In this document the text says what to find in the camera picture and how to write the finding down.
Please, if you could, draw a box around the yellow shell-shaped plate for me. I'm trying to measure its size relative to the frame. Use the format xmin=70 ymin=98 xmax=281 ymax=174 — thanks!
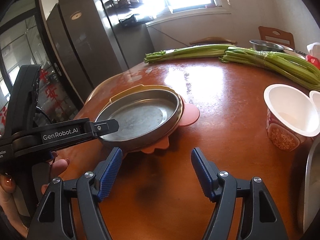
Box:
xmin=109 ymin=85 xmax=184 ymax=153

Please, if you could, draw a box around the small steel bowl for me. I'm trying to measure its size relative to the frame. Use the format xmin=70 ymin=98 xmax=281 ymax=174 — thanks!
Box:
xmin=249 ymin=39 xmax=285 ymax=53

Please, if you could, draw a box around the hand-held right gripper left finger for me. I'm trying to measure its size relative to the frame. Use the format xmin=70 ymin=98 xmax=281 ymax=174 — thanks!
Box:
xmin=26 ymin=147 xmax=123 ymax=240

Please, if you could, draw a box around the white ceramic bowl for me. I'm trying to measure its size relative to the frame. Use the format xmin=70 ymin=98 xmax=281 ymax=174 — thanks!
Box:
xmin=282 ymin=45 xmax=307 ymax=58

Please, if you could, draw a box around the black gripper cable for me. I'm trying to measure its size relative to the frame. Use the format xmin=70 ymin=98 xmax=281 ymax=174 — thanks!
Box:
xmin=35 ymin=106 xmax=54 ymax=125

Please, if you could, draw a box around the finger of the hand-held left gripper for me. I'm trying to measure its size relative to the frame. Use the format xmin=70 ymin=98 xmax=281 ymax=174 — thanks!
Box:
xmin=85 ymin=119 xmax=120 ymax=138

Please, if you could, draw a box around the wooden chair with cutout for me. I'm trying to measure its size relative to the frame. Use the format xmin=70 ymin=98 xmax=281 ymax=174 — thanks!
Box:
xmin=258 ymin=26 xmax=295 ymax=49

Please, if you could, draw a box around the orange plastic plate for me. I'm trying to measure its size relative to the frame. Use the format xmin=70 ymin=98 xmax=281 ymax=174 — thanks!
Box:
xmin=125 ymin=97 xmax=200 ymax=154

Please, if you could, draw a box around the red tissue pack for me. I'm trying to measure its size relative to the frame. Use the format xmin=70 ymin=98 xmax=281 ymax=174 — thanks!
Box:
xmin=306 ymin=44 xmax=320 ymax=68

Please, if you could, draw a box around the large steel bowl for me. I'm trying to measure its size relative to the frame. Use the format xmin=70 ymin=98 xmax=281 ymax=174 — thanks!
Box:
xmin=297 ymin=140 xmax=320 ymax=235

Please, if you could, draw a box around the thick celery bunch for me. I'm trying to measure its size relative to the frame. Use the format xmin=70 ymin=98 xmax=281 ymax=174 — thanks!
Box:
xmin=220 ymin=46 xmax=320 ymax=90

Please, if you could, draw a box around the person's left hand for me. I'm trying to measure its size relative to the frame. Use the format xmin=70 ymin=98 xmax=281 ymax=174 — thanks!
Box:
xmin=0 ymin=158 xmax=70 ymax=239

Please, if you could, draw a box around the long thin celery bunch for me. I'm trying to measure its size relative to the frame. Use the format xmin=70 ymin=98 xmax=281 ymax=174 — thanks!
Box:
xmin=144 ymin=44 xmax=234 ymax=64

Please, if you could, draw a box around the red and white paper bowl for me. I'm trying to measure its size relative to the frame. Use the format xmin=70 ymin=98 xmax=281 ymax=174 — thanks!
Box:
xmin=263 ymin=84 xmax=320 ymax=152
xmin=309 ymin=90 xmax=320 ymax=108

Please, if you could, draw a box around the glass door with red decals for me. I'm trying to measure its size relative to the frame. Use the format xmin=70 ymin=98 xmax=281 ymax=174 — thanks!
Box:
xmin=0 ymin=12 xmax=63 ymax=135

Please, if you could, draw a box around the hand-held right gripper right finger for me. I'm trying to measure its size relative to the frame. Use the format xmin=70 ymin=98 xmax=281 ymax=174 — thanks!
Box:
xmin=191 ymin=147 xmax=288 ymax=240

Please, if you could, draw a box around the dark steel refrigerator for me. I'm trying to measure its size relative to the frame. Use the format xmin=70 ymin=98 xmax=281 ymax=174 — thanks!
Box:
xmin=46 ymin=0 xmax=155 ymax=105

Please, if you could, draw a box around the round steel plate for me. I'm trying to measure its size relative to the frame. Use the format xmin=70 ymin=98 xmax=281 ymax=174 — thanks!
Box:
xmin=95 ymin=89 xmax=182 ymax=148

